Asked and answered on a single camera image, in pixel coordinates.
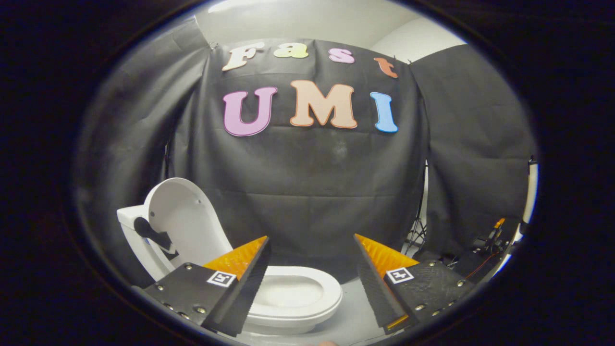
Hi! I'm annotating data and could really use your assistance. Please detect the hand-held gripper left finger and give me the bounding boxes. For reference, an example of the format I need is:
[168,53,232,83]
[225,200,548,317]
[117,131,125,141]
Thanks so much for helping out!
[131,235,272,337]

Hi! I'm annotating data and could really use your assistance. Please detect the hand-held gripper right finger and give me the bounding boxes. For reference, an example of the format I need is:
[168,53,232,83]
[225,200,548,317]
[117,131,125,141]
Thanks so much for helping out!
[353,233,476,336]

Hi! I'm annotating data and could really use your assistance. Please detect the white toilet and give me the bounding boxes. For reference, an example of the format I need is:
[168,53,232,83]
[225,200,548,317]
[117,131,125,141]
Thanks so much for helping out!
[117,206,344,336]

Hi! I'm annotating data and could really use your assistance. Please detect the white toilet tank lid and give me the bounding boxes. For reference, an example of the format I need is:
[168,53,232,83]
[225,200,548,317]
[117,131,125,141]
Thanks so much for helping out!
[117,206,150,231]

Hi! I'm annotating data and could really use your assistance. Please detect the black light stand tripod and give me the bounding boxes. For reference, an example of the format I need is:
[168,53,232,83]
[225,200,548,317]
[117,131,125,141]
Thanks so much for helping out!
[403,161,429,256]

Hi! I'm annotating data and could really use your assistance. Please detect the black backdrop cloth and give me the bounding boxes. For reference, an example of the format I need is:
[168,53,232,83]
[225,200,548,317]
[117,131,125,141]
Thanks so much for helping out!
[166,38,429,271]

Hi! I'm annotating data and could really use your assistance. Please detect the orange and black device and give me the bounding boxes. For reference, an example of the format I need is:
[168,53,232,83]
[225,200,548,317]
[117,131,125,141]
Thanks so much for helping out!
[473,218,517,256]

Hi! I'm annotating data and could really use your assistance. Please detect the plain black cloth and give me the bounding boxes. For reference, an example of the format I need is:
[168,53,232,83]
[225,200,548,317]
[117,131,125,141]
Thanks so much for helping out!
[410,43,537,262]
[74,19,213,289]

